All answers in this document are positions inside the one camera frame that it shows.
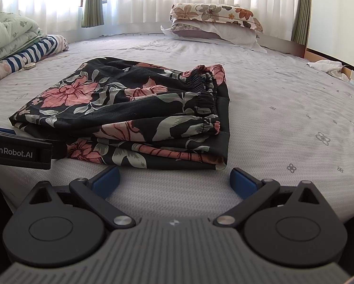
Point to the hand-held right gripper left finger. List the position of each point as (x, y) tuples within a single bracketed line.
[(107, 180)]

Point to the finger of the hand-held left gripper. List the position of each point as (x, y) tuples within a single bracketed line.
[(0, 131), (20, 152)]

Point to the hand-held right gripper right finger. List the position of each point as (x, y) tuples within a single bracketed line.
[(241, 183)]

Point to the black floral pants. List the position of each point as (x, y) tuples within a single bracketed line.
[(120, 109)]

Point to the bed with grey patterned sheet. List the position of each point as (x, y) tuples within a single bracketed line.
[(283, 124)]

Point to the green floral quilt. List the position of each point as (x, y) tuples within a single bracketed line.
[(8, 37)]

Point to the grey bed headboard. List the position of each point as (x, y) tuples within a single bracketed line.
[(283, 46)]

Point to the white crumpled cloth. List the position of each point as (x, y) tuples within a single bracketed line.
[(328, 66)]

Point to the white and mauve pillow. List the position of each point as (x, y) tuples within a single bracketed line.
[(218, 34)]

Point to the green curtain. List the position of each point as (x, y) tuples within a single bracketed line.
[(302, 9), (92, 1)]

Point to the floral pillow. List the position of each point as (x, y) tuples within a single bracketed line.
[(215, 13)]

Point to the white sheer curtain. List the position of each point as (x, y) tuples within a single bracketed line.
[(165, 3)]

